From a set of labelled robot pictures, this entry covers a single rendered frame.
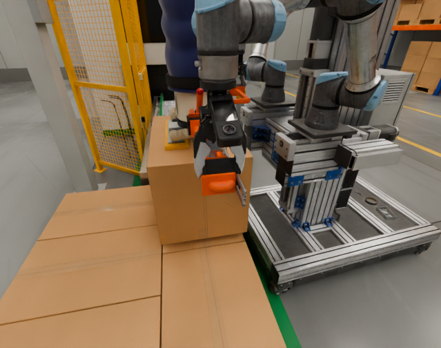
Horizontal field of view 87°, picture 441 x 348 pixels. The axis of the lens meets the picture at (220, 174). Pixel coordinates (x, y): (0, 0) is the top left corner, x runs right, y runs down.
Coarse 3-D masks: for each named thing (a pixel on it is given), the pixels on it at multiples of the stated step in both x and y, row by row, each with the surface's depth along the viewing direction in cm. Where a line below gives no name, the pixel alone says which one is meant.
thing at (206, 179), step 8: (208, 160) 55; (216, 160) 55; (224, 160) 55; (208, 168) 51; (216, 168) 51; (224, 168) 51; (232, 168) 51; (208, 176) 49; (216, 176) 49; (224, 176) 49; (232, 176) 50; (208, 184) 50; (208, 192) 51; (216, 192) 51; (224, 192) 52; (232, 192) 52
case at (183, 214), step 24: (192, 144) 100; (168, 168) 85; (192, 168) 87; (168, 192) 90; (192, 192) 92; (168, 216) 96; (192, 216) 99; (216, 216) 101; (240, 216) 104; (168, 240) 103
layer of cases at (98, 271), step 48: (96, 192) 148; (144, 192) 148; (48, 240) 113; (96, 240) 113; (144, 240) 113; (192, 240) 113; (240, 240) 113; (48, 288) 92; (96, 288) 92; (144, 288) 92; (192, 288) 92; (240, 288) 92; (0, 336) 77; (48, 336) 77; (96, 336) 77; (144, 336) 77; (192, 336) 77; (240, 336) 77
